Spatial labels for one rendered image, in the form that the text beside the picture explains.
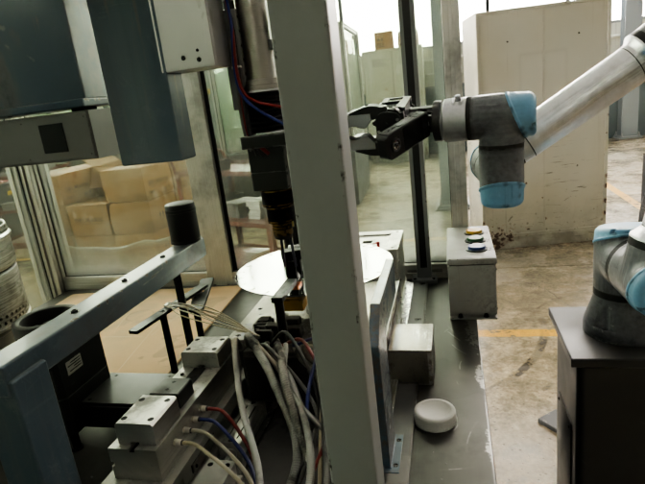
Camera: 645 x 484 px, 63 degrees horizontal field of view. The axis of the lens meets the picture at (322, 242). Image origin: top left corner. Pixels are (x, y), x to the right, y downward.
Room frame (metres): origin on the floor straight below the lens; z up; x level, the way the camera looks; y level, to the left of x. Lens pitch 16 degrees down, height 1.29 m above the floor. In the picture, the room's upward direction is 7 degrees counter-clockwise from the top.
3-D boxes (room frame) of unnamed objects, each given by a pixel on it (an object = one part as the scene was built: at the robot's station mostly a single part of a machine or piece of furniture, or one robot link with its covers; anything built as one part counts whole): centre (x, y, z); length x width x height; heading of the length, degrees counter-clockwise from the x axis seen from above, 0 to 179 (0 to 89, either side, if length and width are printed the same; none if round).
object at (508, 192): (0.92, -0.33, 1.12); 0.11 x 0.08 x 0.11; 169
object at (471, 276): (1.26, -0.36, 0.82); 0.28 x 0.11 x 0.15; 165
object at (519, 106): (0.91, -0.33, 1.22); 0.11 x 0.08 x 0.09; 66
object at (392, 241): (1.36, -0.12, 0.82); 0.18 x 0.18 x 0.15; 75
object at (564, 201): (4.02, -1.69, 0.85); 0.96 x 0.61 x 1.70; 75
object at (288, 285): (0.86, 0.07, 0.95); 0.10 x 0.03 x 0.07; 165
